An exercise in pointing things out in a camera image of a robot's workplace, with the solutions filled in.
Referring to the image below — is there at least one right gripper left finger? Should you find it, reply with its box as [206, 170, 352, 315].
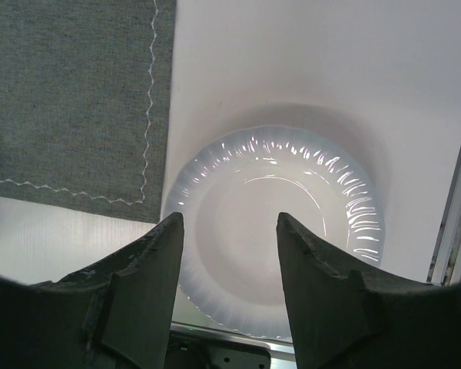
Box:
[0, 212, 184, 368]

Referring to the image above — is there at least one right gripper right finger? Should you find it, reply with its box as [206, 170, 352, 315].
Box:
[277, 212, 461, 368]

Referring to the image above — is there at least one white bowl plate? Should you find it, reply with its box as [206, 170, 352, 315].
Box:
[164, 125, 385, 340]

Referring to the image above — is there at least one grey cloth napkin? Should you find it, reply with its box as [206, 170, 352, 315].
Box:
[0, 1, 177, 223]

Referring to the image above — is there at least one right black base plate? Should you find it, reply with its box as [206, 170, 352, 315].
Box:
[164, 331, 271, 369]

